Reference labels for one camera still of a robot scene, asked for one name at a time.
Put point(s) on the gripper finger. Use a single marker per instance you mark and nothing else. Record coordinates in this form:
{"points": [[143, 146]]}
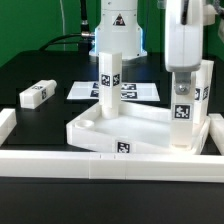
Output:
{"points": [[182, 83]]}

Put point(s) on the white fiducial marker sheet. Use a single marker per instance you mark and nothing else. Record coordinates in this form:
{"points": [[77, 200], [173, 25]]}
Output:
{"points": [[129, 91]]}

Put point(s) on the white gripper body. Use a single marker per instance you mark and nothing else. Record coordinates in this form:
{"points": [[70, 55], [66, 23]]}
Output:
{"points": [[183, 35]]}

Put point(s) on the white desk top tray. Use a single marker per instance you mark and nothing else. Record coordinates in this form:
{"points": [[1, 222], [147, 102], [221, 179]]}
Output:
{"points": [[138, 129]]}

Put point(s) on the white U-shaped fence frame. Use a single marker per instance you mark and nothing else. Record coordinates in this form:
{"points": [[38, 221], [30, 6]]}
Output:
{"points": [[51, 164]]}

